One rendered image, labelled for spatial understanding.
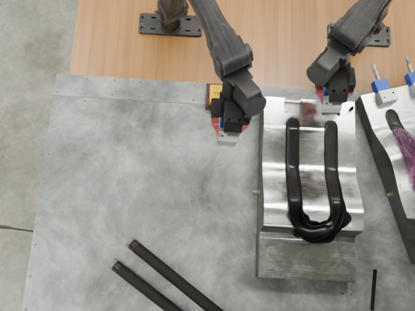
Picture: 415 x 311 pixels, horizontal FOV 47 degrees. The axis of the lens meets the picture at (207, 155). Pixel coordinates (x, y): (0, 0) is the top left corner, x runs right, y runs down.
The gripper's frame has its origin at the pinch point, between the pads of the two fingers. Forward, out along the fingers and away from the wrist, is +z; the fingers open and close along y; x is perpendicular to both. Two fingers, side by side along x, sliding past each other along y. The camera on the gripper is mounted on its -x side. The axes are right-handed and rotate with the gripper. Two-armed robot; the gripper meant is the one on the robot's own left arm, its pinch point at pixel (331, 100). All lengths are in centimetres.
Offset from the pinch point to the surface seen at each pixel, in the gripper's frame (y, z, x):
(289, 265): -11.2, 21.3, -39.5
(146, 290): -48, 19, -50
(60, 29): -124, 43, 89
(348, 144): 4.9, 9.7, -7.7
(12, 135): -139, 60, 35
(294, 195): -10.1, 9.8, -25.0
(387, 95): 16.5, 6.6, 7.8
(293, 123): -10.5, 5.1, -3.9
